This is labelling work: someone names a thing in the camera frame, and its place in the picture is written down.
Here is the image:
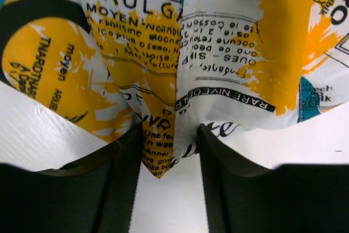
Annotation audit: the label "colourful printed shorts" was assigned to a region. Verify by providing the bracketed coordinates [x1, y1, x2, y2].
[1, 0, 348, 177]

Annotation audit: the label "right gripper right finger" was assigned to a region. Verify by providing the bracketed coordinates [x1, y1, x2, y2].
[197, 124, 348, 232]

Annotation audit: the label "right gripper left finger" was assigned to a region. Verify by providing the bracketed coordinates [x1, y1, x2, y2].
[1, 124, 142, 232]

